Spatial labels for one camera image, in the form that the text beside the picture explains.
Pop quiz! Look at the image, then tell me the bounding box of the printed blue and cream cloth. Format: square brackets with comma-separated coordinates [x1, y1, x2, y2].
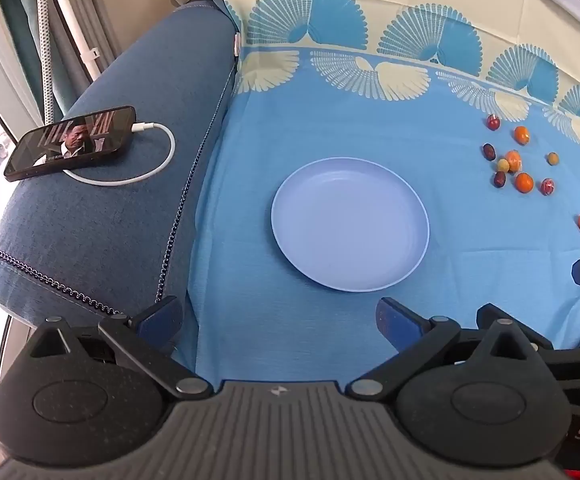
[170, 0, 580, 396]

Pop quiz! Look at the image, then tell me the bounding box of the blue fabric sofa armrest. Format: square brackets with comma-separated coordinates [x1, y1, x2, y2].
[0, 2, 241, 332]

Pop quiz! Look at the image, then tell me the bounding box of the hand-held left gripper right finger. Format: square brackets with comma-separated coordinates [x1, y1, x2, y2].
[346, 297, 538, 401]

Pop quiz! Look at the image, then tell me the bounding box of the white pipe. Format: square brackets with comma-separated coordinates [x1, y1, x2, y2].
[44, 0, 101, 82]

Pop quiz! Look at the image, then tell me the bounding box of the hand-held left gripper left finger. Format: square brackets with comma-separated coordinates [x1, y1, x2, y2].
[30, 296, 214, 402]

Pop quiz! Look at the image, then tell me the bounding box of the light blue round plate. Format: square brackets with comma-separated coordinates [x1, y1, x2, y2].
[270, 157, 431, 293]

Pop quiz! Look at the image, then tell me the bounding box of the white dotted strip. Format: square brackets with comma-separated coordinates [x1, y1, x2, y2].
[36, 0, 56, 127]

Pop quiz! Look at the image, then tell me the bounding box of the grey-green curtain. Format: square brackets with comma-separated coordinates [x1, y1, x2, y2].
[0, 0, 123, 128]

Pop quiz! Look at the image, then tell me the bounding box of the black smartphone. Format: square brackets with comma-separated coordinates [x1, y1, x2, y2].
[4, 105, 137, 182]

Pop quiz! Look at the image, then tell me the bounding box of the white charging cable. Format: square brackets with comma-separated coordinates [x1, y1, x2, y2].
[64, 121, 177, 187]

